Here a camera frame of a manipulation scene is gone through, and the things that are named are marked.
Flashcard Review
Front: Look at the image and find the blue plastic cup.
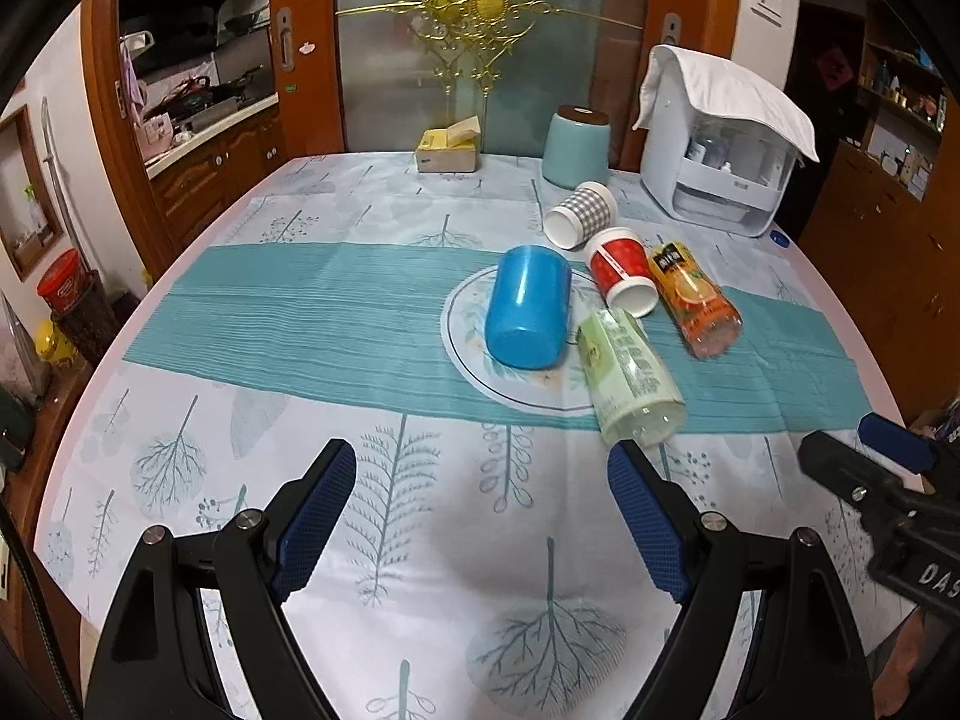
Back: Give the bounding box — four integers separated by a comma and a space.
485, 245, 571, 371

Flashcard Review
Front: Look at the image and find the yellow tissue box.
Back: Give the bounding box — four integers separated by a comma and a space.
415, 115, 482, 174

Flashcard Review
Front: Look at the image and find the light blue canister brown lid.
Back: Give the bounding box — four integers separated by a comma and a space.
542, 104, 610, 188

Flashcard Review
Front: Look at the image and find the green label plastic bottle cup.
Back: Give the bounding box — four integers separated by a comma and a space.
576, 307, 686, 449

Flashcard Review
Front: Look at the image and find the teal striped table runner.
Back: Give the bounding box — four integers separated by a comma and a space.
125, 242, 869, 434

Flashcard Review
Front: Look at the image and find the gold ornament glass door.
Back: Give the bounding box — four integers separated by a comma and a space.
335, 0, 647, 156

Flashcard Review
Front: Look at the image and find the grey checkered paper cup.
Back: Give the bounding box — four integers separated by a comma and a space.
544, 181, 619, 250

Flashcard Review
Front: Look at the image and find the white desktop organizer box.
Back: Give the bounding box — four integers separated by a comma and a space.
640, 68, 814, 238

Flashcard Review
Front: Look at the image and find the wooden kitchen cabinet counter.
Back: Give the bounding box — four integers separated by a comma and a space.
148, 96, 286, 254

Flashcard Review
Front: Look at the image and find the orange juice bottle cup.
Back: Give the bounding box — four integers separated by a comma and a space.
647, 241, 742, 359

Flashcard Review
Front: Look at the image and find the small blue bottle cap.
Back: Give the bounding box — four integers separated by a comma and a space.
770, 229, 791, 249

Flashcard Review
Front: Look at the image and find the white cloth on organizer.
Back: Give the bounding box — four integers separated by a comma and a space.
631, 44, 820, 163

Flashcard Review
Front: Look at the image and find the red tin container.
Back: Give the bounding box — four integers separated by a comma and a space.
36, 249, 91, 316

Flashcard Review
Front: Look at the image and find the dark wooden shelf cabinet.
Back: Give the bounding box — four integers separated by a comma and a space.
799, 0, 958, 419

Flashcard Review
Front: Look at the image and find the red paper cup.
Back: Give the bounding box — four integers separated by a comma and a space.
586, 226, 659, 319

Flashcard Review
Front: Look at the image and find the leaf pattern tablecloth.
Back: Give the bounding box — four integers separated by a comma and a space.
32, 151, 925, 720

